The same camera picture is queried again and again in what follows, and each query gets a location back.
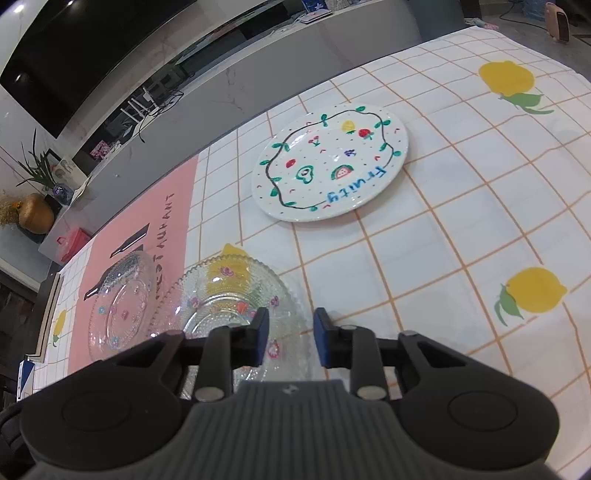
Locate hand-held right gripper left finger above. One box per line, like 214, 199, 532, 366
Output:
111, 308, 270, 400

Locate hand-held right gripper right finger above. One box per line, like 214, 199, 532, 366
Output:
314, 308, 467, 400

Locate beaded-rim floral glass plate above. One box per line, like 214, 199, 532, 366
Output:
150, 256, 315, 400

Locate smooth-rim floral glass plate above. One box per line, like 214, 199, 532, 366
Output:
88, 251, 158, 363

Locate white fruit-painted plate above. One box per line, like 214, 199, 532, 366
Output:
252, 105, 410, 223

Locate lemon checked tablecloth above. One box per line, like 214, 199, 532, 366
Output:
23, 27, 591, 462

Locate pink basket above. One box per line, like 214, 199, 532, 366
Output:
56, 228, 92, 260

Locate white and blue box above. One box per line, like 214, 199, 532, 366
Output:
17, 360, 36, 400

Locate green plant in blue vase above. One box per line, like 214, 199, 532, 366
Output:
16, 129, 75, 205

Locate white printed card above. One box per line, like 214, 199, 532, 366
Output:
51, 159, 89, 186

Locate gold vase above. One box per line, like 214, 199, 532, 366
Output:
18, 194, 56, 233

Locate white router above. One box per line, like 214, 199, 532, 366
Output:
121, 85, 156, 124

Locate dried yellow flowers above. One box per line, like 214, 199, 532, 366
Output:
0, 194, 25, 228

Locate grey laptop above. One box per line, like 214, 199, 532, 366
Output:
298, 8, 334, 25

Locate black television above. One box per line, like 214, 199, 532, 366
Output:
0, 0, 197, 139

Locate pink heater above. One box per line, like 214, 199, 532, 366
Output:
543, 2, 572, 44

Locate black cable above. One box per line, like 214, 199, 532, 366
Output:
137, 90, 185, 145

